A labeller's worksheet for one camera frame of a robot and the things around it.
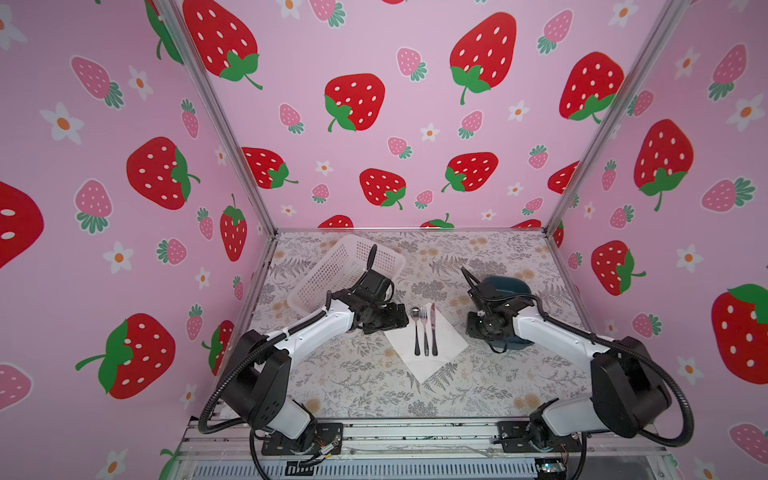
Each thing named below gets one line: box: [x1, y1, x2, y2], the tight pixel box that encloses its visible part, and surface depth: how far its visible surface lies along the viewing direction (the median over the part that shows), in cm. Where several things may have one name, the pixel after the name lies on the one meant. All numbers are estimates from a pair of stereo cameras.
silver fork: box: [420, 306, 430, 357], surface depth 94 cm
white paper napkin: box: [384, 302, 469, 383], surface depth 92 cm
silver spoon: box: [412, 307, 421, 356], surface depth 92 cm
